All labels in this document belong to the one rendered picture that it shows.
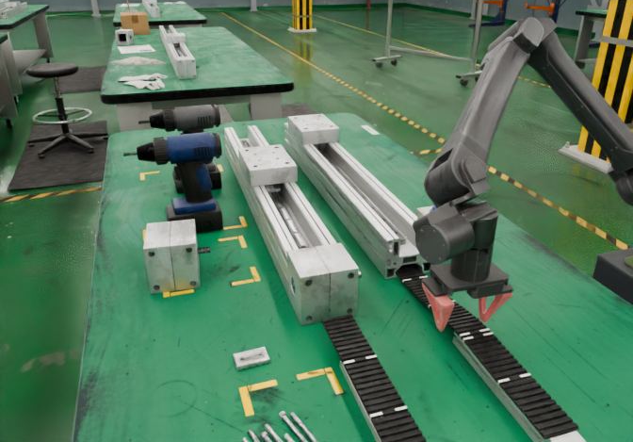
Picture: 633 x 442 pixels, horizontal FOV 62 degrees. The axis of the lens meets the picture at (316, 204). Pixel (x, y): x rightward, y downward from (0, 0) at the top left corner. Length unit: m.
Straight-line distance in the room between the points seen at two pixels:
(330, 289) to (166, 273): 0.31
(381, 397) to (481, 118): 0.45
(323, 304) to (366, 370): 0.16
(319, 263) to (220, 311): 0.20
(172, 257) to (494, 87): 0.63
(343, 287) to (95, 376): 0.40
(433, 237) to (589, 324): 0.38
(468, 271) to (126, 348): 0.54
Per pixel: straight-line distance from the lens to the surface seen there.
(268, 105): 2.76
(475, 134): 0.85
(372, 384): 0.75
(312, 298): 0.87
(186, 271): 0.99
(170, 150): 1.13
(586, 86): 1.16
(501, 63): 1.00
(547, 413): 0.78
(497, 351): 0.84
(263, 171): 1.20
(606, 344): 0.98
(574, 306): 1.05
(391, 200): 1.14
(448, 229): 0.72
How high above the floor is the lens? 1.33
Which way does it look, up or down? 25 degrees down
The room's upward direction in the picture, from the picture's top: straight up
